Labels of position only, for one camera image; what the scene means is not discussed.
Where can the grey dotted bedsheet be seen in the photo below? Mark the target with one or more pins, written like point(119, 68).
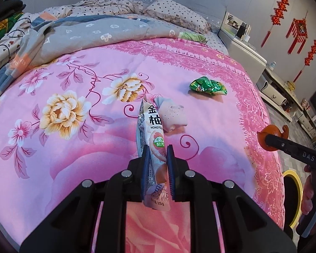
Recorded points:
point(217, 40)

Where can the white cabinet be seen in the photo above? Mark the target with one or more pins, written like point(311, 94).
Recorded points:
point(279, 87)

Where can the person's right hand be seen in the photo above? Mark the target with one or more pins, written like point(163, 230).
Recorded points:
point(310, 195)

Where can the white nightstand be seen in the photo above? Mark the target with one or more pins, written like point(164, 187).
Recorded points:
point(242, 55)

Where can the red tasselled wall ornament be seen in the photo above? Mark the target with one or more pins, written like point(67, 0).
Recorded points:
point(299, 30)

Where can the black cloth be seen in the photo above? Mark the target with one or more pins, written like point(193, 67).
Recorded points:
point(8, 6)

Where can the beige polka dot pillow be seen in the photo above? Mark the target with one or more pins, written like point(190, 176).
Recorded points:
point(177, 13)

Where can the pink floral blanket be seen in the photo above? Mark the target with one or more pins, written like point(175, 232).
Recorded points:
point(68, 150)

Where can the orange peel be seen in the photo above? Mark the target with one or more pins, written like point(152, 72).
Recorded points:
point(272, 130)

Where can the grey patterned quilt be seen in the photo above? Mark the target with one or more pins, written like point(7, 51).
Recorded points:
point(94, 29)

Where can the white orange snack packet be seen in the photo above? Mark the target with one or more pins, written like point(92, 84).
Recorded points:
point(150, 134)

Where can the red knot wall ornament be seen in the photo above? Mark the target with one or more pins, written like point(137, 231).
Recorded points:
point(277, 11)
point(312, 54)

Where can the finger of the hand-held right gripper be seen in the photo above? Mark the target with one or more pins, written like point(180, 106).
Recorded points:
point(281, 143)

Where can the pink dotted sock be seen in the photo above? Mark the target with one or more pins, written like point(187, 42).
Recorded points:
point(173, 116)

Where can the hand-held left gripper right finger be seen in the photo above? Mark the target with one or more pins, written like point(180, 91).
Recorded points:
point(171, 175)

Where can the green snack wrapper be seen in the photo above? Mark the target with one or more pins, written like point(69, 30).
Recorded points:
point(208, 85)

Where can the black bin with yellow rim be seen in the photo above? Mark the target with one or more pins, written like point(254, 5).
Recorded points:
point(292, 197)

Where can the green leaf print pillow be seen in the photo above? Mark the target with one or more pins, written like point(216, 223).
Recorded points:
point(194, 37)

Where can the green floral cloth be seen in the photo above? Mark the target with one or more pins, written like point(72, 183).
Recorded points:
point(2, 29)

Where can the black box on nightstand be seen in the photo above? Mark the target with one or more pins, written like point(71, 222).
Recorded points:
point(241, 30)

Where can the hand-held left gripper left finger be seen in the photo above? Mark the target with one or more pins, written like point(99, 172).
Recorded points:
point(146, 174)

